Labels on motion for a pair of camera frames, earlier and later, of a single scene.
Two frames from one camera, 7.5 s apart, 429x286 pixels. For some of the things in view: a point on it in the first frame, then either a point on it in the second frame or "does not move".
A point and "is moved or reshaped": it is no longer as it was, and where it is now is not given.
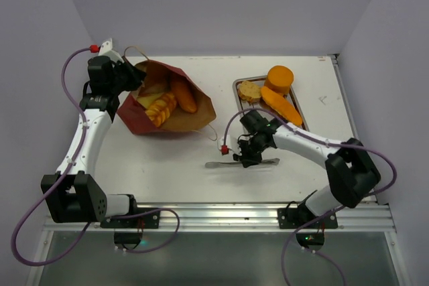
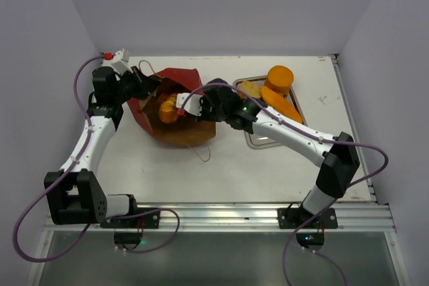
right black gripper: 248,153 -> 205,108
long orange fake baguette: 281,104 does not move
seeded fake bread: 249,91 does not move
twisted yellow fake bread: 159,112 is moved or reshaped
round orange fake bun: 279,79 does not move
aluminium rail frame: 234,217 does not move
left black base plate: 148,220 does not move
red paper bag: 171,99 is moved or reshaped
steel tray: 261,105 does not move
